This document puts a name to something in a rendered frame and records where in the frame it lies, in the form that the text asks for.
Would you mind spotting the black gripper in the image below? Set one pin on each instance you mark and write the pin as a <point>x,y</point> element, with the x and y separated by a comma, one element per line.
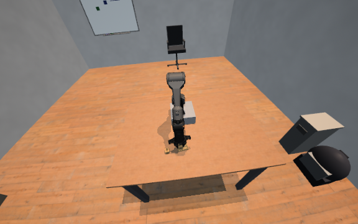
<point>181,141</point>

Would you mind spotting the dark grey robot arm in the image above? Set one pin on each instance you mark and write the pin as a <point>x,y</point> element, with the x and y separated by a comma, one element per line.
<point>176,82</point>

